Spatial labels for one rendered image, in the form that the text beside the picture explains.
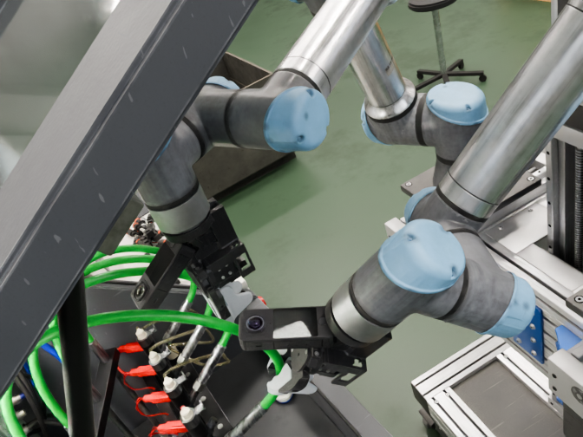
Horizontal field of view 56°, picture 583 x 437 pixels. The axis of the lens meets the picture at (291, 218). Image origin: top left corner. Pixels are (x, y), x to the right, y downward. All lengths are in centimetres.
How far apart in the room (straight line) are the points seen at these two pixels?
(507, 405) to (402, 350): 57
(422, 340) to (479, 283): 174
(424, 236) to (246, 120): 25
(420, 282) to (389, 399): 167
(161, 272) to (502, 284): 43
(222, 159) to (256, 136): 272
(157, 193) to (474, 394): 144
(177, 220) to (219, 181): 272
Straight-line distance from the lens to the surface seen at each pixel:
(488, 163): 67
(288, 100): 63
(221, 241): 77
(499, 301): 62
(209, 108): 70
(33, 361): 90
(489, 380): 195
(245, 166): 345
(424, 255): 54
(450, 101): 117
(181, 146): 69
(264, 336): 66
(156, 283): 77
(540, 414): 189
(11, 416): 84
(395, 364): 228
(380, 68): 112
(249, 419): 85
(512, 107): 67
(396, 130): 123
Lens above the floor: 181
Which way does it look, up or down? 35 degrees down
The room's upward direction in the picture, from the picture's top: 21 degrees counter-clockwise
